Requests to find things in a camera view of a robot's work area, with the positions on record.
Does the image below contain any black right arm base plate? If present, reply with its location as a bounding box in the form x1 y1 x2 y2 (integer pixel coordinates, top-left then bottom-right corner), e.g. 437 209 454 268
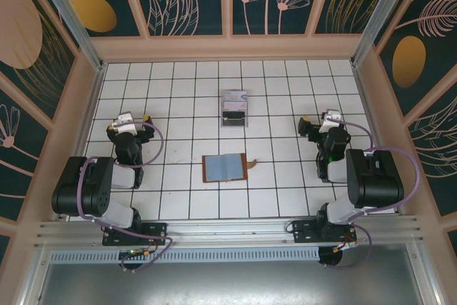
291 219 358 245

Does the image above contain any grey metal sheet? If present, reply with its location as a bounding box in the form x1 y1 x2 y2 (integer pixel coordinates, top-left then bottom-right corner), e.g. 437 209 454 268
19 242 442 305

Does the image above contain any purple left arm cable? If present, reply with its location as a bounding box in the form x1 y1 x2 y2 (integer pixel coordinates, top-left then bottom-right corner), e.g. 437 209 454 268
77 121 176 272

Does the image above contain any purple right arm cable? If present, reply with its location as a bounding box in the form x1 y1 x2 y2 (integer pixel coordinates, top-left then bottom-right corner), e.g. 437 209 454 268
324 115 421 270

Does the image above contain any brown leather card holder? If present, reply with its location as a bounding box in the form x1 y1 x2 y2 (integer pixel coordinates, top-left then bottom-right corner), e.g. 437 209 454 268
201 152 258 184

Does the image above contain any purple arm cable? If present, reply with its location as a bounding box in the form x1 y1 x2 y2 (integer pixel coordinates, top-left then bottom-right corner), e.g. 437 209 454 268
324 115 421 270
77 121 176 272

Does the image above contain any slotted grey cable duct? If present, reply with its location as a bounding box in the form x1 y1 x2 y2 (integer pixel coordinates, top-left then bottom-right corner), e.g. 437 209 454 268
49 246 321 264

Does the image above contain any thin aluminium table edge rail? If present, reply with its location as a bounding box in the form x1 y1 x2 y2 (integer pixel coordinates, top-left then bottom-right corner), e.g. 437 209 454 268
351 64 406 219
53 64 109 222

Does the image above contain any yellow wire connector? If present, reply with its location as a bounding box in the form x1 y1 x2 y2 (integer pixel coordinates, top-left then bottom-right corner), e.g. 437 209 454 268
331 242 358 253

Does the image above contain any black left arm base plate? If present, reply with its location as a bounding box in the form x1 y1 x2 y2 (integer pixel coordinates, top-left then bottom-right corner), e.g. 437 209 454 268
101 221 169 247

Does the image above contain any small circuit board with LED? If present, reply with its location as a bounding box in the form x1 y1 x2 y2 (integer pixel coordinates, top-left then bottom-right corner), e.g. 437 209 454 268
119 247 151 260

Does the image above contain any aluminium corner post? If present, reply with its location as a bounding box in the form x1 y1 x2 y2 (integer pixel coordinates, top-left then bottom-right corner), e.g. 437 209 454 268
349 0 428 69
29 0 108 72

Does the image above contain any aluminium mounting rail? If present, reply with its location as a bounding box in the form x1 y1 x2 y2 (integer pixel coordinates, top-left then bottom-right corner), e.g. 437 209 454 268
34 214 426 249

